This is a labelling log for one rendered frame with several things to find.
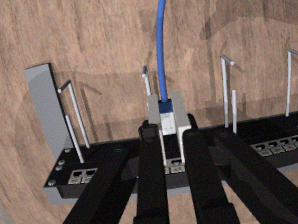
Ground white ethernet plug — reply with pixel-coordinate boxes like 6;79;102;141
158;99;176;135

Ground blue patch cable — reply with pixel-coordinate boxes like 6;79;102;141
156;0;168;102

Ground dark grey patch panel rack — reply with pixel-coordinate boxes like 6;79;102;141
24;48;298;205

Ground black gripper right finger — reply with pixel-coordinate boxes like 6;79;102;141
170;91;298;224

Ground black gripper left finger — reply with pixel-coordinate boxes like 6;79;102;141
63;94;170;224

